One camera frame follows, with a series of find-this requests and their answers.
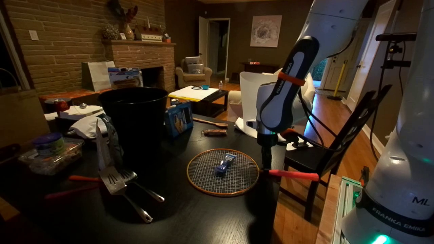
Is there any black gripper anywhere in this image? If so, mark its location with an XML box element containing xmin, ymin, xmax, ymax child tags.
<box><xmin>258</xmin><ymin>134</ymin><xmax>277</xmax><ymax>169</ymax></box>

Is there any blue chocolate bar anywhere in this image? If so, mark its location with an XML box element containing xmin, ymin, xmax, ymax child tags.
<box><xmin>215</xmin><ymin>153</ymin><xmax>236</xmax><ymax>176</ymax></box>

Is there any orange rimmed racket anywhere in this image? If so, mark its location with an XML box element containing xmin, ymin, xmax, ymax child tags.
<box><xmin>186</xmin><ymin>148</ymin><xmax>319</xmax><ymax>196</ymax></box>

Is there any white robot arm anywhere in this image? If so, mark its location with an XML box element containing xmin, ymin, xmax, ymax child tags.
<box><xmin>256</xmin><ymin>0</ymin><xmax>434</xmax><ymax>244</ymax></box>

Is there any black trash can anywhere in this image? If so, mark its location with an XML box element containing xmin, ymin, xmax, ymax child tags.
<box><xmin>99</xmin><ymin>87</ymin><xmax>167</xmax><ymax>168</ymax></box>

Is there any black wooden chair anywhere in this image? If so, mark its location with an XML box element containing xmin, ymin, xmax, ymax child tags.
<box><xmin>283</xmin><ymin>85</ymin><xmax>390</xmax><ymax>221</ymax></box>

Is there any white frosted plastic bin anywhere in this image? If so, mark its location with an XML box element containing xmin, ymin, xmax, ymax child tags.
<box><xmin>228</xmin><ymin>72</ymin><xmax>314</xmax><ymax>138</ymax></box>

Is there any low coffee table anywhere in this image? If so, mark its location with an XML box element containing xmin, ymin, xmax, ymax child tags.
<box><xmin>168</xmin><ymin>85</ymin><xmax>228</xmax><ymax>116</ymax></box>

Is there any blue snack box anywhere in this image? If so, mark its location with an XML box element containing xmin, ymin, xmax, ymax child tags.
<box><xmin>165</xmin><ymin>103</ymin><xmax>192</xmax><ymax>138</ymax></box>

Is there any beige armchair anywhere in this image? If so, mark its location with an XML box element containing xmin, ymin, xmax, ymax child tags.
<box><xmin>175</xmin><ymin>55</ymin><xmax>213</xmax><ymax>88</ymax></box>

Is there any brick fireplace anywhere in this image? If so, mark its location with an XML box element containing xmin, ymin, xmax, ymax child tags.
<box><xmin>103</xmin><ymin>40</ymin><xmax>175</xmax><ymax>91</ymax></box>

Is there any white board on bench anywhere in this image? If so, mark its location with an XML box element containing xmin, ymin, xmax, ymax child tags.
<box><xmin>87</xmin><ymin>61</ymin><xmax>115</xmax><ymax>91</ymax></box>

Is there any clear plastic food container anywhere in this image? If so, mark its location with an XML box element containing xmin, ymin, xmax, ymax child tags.
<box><xmin>19</xmin><ymin>137</ymin><xmax>84</xmax><ymax>176</ymax></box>

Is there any framed wall picture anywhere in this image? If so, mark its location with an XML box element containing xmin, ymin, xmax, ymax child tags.
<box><xmin>249</xmin><ymin>15</ymin><xmax>282</xmax><ymax>47</ymax></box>

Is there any black camera on stand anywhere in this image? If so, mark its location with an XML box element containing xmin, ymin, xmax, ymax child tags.
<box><xmin>376</xmin><ymin>32</ymin><xmax>416</xmax><ymax>69</ymax></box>

